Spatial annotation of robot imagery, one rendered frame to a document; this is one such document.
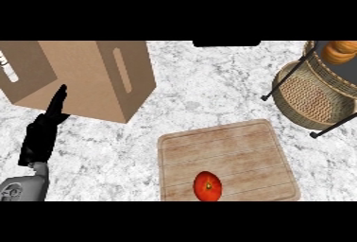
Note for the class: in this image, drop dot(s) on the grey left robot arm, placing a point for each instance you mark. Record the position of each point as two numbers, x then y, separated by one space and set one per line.
25 186

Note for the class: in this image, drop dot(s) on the golden brown croissant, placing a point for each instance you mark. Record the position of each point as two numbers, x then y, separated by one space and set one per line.
339 51

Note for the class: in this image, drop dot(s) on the red tomato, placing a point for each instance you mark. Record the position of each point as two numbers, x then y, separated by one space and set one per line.
206 186

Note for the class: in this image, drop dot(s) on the black appliance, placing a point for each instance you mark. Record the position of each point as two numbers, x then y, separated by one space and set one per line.
225 43

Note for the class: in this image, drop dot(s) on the tiered wicker basket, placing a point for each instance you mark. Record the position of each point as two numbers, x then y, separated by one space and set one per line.
311 91

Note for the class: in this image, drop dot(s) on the brown cardboard box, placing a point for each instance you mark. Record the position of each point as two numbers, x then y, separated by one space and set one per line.
82 75

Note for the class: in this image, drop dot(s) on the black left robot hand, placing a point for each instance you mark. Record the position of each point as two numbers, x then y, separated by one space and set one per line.
41 138

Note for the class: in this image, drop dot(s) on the wooden cutting board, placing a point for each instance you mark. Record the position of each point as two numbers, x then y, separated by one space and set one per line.
231 151

